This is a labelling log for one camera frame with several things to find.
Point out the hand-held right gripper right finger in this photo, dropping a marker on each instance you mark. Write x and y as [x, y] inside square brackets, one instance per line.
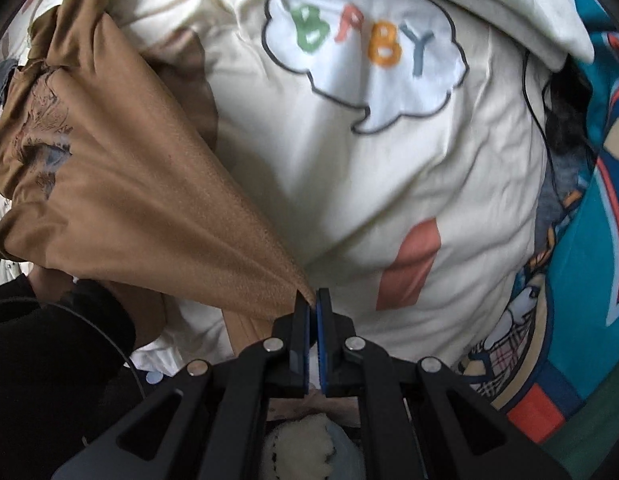
[323, 350]

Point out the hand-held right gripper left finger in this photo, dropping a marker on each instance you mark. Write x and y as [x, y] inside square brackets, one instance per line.
[309, 350]

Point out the brown printed T-shirt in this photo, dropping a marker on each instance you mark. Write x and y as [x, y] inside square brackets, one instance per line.
[139, 185]

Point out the person's left forearm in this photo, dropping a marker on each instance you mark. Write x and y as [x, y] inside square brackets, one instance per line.
[64, 320]

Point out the dark clothes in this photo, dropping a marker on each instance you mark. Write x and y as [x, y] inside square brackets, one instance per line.
[569, 120]

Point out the white fluffy plush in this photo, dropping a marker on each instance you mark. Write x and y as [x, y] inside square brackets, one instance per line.
[294, 445]

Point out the cream printed blanket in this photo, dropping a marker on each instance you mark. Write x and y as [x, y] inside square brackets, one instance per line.
[389, 185]

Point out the teal cartoon blanket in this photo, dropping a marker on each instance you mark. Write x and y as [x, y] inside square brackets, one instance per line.
[599, 260]

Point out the cream pillow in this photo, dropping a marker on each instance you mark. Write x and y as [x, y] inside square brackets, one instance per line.
[514, 0]

